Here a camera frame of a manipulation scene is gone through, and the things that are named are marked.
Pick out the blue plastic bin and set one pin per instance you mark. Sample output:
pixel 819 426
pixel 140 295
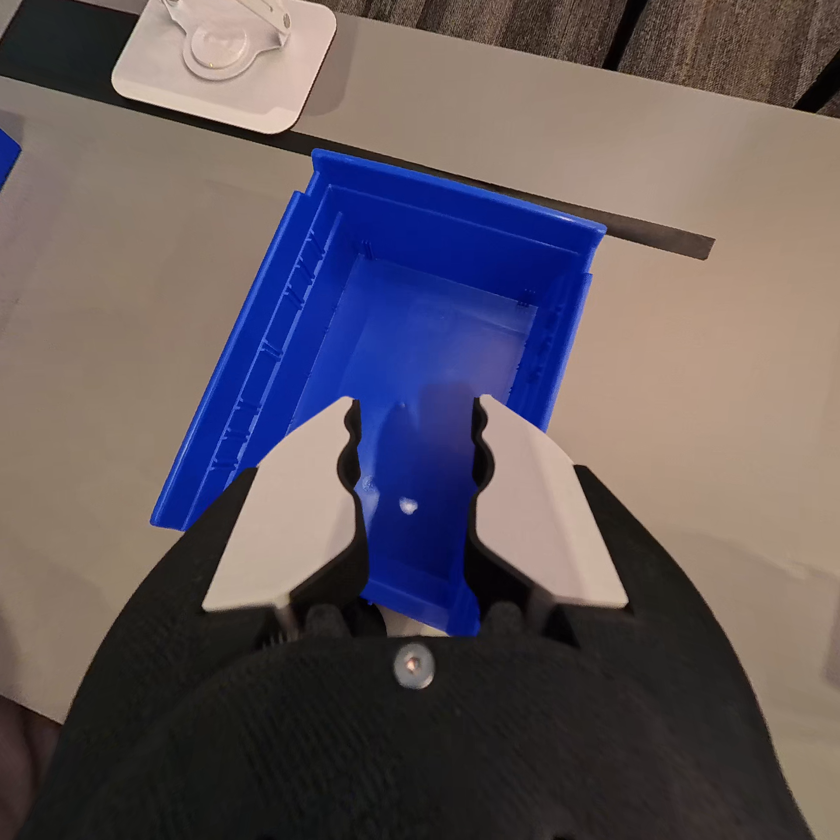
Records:
pixel 8 157
pixel 426 216

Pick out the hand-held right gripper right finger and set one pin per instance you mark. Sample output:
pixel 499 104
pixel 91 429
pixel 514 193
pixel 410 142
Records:
pixel 544 525

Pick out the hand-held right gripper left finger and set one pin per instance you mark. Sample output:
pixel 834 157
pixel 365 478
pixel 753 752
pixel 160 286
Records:
pixel 289 525

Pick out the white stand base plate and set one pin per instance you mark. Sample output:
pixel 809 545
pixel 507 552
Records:
pixel 282 92

